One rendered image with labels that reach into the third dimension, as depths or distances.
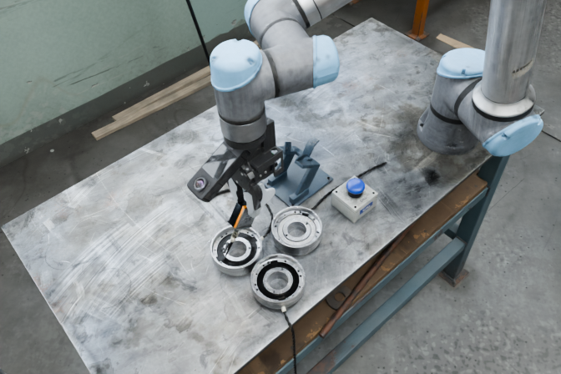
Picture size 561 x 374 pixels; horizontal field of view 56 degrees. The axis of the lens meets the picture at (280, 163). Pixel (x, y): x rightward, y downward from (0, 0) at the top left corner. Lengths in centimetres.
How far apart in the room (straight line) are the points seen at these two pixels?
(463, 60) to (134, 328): 87
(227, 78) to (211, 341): 50
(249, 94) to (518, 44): 47
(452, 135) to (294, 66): 59
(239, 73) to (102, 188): 64
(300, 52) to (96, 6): 177
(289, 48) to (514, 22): 38
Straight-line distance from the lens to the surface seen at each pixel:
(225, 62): 75
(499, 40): 99
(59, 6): 242
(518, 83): 106
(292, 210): 113
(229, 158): 87
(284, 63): 78
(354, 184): 112
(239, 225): 100
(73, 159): 258
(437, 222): 150
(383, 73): 152
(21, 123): 261
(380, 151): 129
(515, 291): 211
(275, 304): 101
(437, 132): 129
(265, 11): 89
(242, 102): 78
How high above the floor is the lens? 173
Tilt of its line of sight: 48 degrees down
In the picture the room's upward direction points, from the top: 3 degrees counter-clockwise
